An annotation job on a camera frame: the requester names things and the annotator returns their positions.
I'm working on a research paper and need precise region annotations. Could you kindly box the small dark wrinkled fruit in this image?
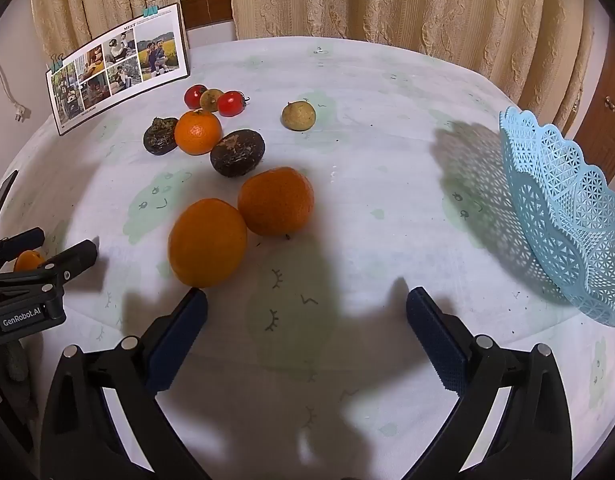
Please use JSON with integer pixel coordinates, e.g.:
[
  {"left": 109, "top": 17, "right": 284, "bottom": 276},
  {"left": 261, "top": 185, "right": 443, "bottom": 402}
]
[{"left": 143, "top": 116, "right": 179, "bottom": 155}]

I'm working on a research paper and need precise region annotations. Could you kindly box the photo collage board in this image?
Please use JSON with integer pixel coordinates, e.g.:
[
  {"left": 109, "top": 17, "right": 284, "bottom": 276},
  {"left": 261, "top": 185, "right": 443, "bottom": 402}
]
[{"left": 46, "top": 3, "right": 190, "bottom": 137}]

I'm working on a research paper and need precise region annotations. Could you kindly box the wooden cabinet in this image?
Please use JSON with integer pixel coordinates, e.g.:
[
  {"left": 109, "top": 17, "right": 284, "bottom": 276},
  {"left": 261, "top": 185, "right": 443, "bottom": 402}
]
[{"left": 562, "top": 45, "right": 615, "bottom": 186}]

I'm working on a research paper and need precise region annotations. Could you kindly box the small orange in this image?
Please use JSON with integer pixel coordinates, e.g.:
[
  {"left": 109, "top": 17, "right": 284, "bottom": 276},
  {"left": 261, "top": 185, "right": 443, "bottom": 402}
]
[{"left": 14, "top": 250, "right": 47, "bottom": 273}]

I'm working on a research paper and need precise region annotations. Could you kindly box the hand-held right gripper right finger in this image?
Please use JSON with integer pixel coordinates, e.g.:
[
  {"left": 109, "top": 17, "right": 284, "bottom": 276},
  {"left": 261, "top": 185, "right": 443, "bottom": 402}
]
[{"left": 402, "top": 287, "right": 573, "bottom": 480}]

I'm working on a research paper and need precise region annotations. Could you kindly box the large orange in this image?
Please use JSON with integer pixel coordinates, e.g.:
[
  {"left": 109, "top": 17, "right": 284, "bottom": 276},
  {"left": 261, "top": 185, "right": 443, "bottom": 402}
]
[
  {"left": 238, "top": 166, "right": 315, "bottom": 237},
  {"left": 168, "top": 198, "right": 248, "bottom": 289}
]

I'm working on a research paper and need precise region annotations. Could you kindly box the white printed tablecloth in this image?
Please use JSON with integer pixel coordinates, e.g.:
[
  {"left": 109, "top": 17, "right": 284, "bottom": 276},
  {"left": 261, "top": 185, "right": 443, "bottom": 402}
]
[{"left": 0, "top": 36, "right": 615, "bottom": 480}]

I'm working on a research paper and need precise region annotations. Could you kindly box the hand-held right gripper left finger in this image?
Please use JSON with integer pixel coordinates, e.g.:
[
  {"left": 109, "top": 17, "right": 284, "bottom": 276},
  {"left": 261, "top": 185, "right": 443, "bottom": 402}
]
[{"left": 40, "top": 287, "right": 213, "bottom": 480}]

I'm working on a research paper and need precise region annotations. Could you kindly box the wooden window frame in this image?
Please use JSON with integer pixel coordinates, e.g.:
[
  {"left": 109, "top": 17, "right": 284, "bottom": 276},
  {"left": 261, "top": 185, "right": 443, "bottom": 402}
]
[{"left": 179, "top": 0, "right": 236, "bottom": 31}]

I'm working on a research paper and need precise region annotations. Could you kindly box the white cable with plug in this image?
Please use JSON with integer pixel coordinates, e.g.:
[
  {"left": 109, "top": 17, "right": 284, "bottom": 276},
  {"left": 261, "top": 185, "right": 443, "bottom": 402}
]
[{"left": 0, "top": 35, "right": 31, "bottom": 122}]

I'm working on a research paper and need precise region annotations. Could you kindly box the small yellow-brown fruit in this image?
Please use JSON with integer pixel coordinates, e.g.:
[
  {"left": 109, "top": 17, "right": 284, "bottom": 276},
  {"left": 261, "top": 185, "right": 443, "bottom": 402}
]
[{"left": 200, "top": 88, "right": 225, "bottom": 112}]

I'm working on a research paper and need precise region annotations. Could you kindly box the wide beige curtain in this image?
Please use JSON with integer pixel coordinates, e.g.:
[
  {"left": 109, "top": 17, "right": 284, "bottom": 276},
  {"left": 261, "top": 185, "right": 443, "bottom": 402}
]
[{"left": 228, "top": 0, "right": 595, "bottom": 126}]

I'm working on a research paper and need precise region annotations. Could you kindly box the yellow-green round fruit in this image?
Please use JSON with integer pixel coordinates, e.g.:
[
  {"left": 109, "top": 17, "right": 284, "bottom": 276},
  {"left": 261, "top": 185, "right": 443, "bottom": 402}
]
[{"left": 281, "top": 101, "right": 317, "bottom": 132}]

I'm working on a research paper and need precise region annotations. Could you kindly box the large dark avocado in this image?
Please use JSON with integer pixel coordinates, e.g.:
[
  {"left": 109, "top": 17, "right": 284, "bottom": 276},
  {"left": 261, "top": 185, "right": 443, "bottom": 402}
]
[{"left": 210, "top": 129, "right": 266, "bottom": 178}]

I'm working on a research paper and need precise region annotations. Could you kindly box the light blue lattice basket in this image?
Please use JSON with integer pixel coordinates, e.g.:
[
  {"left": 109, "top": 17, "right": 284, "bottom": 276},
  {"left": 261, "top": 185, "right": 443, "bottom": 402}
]
[{"left": 498, "top": 106, "right": 615, "bottom": 330}]

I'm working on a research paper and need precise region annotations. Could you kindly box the medium orange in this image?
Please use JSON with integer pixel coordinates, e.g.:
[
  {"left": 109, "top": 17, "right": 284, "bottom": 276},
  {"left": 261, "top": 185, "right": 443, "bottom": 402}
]
[{"left": 174, "top": 108, "right": 223, "bottom": 156}]

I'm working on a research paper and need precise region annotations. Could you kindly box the black flat panel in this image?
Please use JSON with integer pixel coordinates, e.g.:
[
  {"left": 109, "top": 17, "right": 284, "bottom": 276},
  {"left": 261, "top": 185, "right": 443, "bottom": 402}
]
[{"left": 0, "top": 170, "right": 19, "bottom": 234}]

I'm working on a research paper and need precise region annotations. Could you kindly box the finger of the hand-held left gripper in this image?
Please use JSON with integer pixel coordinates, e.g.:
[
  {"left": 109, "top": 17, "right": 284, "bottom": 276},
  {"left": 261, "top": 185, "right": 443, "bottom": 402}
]
[
  {"left": 0, "top": 239, "right": 98, "bottom": 307},
  {"left": 0, "top": 227, "right": 46, "bottom": 273}
]

